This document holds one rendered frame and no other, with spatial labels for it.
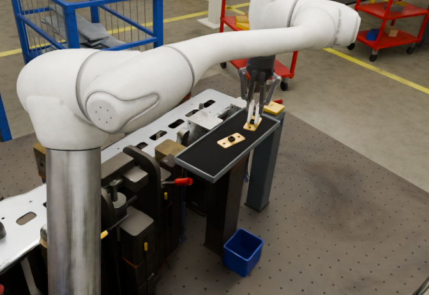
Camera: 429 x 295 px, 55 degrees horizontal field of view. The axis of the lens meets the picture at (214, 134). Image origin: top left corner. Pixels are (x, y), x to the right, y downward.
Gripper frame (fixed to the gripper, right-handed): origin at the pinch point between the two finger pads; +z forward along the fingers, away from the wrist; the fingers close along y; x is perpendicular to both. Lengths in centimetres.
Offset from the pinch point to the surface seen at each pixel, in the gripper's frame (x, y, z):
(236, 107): -24.6, 13.2, 15.0
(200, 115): -4.1, 19.9, 9.2
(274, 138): -10.5, -5.8, 14.7
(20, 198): 46, 54, 20
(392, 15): -376, -48, 66
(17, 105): -110, 230, 120
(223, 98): -37.5, 23.3, 20.2
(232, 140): 12.9, 2.2, 3.3
